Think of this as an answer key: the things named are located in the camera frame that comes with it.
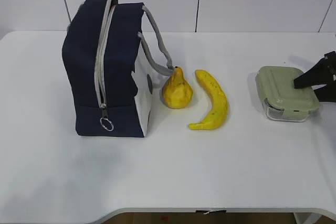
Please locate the yellow pear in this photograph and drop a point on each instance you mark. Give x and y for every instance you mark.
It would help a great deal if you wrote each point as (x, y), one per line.
(176, 92)

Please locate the white table leg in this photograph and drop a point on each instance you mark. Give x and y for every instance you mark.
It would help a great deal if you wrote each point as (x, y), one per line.
(306, 217)

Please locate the navy blue lunch bag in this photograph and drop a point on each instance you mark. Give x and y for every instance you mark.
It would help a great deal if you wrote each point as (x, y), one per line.
(110, 52)

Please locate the yellow banana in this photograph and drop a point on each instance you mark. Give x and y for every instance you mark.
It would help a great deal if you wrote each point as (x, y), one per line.
(216, 117)

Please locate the green lid glass container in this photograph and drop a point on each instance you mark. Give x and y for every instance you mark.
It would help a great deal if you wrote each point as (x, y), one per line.
(280, 100)

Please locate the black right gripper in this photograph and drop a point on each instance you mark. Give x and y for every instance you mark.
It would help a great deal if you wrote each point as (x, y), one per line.
(321, 73)

